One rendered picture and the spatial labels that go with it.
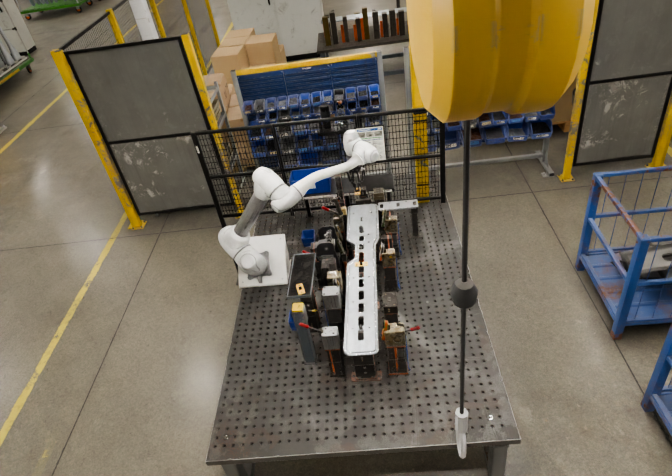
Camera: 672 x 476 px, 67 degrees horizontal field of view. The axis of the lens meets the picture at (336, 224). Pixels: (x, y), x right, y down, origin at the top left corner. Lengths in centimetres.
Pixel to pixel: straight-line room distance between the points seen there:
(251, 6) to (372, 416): 801
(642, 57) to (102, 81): 495
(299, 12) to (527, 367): 740
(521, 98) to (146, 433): 396
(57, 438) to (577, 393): 368
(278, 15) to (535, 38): 949
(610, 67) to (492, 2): 519
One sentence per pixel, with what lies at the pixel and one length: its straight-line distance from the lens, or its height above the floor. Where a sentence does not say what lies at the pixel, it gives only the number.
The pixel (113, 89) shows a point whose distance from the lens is 539.
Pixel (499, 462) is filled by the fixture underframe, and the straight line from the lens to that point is 315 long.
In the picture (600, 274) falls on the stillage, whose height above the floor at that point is 16.
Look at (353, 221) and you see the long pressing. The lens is 364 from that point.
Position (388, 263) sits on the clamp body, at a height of 96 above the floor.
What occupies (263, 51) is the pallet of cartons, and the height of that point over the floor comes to 92.
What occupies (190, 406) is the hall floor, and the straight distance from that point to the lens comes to 415.
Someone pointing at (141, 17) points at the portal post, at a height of 174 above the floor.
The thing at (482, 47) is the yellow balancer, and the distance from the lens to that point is 31.
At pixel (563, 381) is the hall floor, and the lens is 401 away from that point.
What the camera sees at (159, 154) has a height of 86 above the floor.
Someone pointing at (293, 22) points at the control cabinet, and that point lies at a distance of 979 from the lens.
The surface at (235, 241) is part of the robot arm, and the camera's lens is 352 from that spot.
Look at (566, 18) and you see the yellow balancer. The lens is 32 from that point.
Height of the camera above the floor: 318
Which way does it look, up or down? 37 degrees down
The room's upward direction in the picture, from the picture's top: 10 degrees counter-clockwise
